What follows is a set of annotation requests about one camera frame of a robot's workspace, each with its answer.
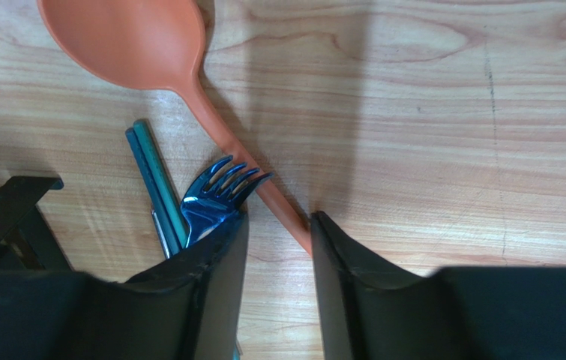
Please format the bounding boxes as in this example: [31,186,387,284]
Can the orange plastic spoon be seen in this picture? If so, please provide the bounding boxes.
[36,0,313,256]

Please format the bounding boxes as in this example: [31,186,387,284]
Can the dark blue chopstick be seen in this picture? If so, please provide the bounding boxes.
[125,127,180,257]

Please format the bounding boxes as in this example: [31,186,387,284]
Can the dark grey chopstick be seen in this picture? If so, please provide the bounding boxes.
[151,208,171,259]

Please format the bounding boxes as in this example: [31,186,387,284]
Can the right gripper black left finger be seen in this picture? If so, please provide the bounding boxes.
[0,213,249,359]

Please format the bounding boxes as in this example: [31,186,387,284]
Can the black utensil caddy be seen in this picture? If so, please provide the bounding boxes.
[0,176,72,271]

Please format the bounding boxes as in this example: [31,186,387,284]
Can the teal chopstick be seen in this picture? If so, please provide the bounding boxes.
[132,120,187,252]

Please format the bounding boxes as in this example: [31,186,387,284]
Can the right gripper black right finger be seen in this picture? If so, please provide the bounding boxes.
[311,211,566,359]

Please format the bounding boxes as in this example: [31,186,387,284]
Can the blue metal fork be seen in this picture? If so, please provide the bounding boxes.
[180,155,274,246]

